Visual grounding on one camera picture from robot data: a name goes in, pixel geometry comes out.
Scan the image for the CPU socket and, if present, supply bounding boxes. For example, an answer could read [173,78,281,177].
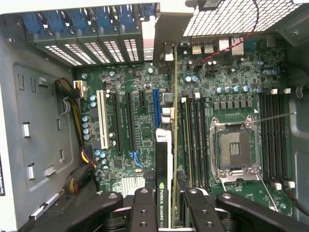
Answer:
[210,116,263,182]

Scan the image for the open black PC case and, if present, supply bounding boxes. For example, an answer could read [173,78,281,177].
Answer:
[0,0,309,232]

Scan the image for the long black expansion slot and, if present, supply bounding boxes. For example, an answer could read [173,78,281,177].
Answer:
[125,91,136,152]
[110,92,124,153]

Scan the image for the blue expansion slot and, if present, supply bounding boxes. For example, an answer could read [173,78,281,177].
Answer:
[152,88,162,129]

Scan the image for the red black twisted wire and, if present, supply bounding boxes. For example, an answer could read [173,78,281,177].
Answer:
[194,0,260,70]

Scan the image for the short black expansion slot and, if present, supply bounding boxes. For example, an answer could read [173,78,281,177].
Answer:
[138,90,147,109]

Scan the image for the thin locking lever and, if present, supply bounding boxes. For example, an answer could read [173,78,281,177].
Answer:
[258,111,297,121]

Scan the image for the black RAM slot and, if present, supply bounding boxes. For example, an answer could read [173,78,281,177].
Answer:
[258,93,268,184]
[190,96,199,191]
[197,96,205,193]
[272,91,283,190]
[202,96,212,194]
[265,93,276,186]
[279,88,295,190]

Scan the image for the green motherboard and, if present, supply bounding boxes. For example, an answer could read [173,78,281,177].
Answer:
[73,36,294,216]

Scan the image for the silver chipset heat sink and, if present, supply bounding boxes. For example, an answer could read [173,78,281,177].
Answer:
[120,175,147,198]

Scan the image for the white expansion slot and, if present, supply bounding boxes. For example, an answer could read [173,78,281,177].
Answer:
[96,89,110,150]

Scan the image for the blue card retention clip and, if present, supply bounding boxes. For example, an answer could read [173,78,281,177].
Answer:
[118,6,140,29]
[23,12,46,37]
[69,9,94,32]
[95,7,117,31]
[140,3,159,22]
[45,11,69,34]

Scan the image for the metal socket cover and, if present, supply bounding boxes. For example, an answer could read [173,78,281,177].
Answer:
[217,173,280,212]

